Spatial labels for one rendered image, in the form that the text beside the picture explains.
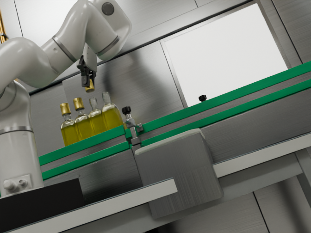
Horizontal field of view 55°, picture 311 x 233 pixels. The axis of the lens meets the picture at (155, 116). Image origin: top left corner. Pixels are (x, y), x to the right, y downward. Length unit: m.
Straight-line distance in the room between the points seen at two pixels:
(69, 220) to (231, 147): 0.54
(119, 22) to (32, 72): 0.33
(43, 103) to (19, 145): 0.71
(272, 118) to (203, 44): 0.45
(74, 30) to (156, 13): 0.66
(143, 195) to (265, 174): 0.35
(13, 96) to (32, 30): 0.85
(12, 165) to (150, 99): 0.65
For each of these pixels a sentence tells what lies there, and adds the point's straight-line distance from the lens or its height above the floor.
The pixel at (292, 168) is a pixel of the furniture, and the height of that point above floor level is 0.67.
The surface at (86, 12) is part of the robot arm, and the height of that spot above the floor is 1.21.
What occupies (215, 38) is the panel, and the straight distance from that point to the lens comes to 1.28.
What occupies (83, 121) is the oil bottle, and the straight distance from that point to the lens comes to 1.15.
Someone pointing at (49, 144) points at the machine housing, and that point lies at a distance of 1.42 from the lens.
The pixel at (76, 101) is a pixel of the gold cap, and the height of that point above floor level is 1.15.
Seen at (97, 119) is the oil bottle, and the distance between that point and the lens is 1.13.
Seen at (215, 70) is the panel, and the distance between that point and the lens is 1.23.
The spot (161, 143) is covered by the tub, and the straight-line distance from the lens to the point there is 0.73.
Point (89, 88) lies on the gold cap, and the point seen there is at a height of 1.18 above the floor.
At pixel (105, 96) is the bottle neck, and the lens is 1.15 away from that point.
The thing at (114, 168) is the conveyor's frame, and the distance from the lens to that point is 0.95.
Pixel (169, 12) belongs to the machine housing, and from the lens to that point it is 1.39.
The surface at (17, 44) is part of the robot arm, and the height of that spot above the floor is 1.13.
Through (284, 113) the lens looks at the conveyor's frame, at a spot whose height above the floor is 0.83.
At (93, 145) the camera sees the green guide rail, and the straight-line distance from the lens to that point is 1.00.
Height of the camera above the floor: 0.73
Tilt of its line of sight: 14 degrees up
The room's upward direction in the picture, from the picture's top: 19 degrees counter-clockwise
